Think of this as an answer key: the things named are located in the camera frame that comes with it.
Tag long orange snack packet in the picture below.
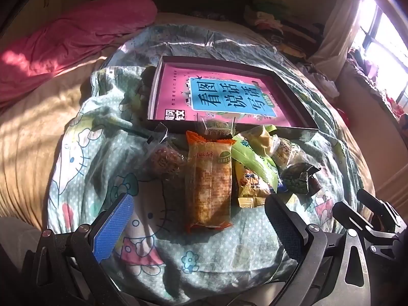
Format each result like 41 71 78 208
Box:
185 130 234 233

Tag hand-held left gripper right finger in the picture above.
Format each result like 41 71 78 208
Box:
265 194 372 306

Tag beige curtain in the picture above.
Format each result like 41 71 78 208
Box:
309 0 367 80

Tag clear-wrapped round brown snack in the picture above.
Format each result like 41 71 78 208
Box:
147 124 185 174

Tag pink blanket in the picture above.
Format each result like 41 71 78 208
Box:
0 0 158 109

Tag shallow cardboard box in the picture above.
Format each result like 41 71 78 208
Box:
147 55 320 142

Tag cartoon printed quilt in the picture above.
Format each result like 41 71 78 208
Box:
46 25 367 303

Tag dark patterned cloth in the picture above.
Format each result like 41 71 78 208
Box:
188 9 230 20

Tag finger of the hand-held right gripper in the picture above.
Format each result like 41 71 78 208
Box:
333 201 373 233
357 189 399 230

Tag clothes on windowsill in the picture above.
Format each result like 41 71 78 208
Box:
346 48 380 77

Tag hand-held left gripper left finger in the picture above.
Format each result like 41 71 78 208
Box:
29 193 136 306

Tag pink and blue book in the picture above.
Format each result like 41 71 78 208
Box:
156 65 302 126

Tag yellow snack packet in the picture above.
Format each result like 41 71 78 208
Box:
234 159 275 209

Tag pile of folded clothes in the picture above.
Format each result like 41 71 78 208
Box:
245 0 326 61

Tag clear packet with green cake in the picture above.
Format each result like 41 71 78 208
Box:
198 116 236 141

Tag green-yellow snack packet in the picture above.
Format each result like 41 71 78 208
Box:
231 124 281 192

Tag dark green pea packet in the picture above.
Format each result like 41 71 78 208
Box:
280 162 321 195

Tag window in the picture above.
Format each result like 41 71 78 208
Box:
351 0 408 115

